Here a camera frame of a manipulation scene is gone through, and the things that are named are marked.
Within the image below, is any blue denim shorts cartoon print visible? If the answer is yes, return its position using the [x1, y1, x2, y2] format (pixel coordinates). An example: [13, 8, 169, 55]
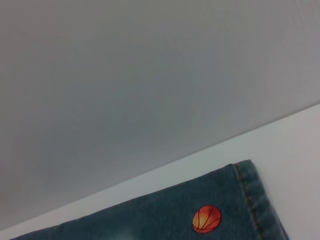
[9, 159, 290, 240]

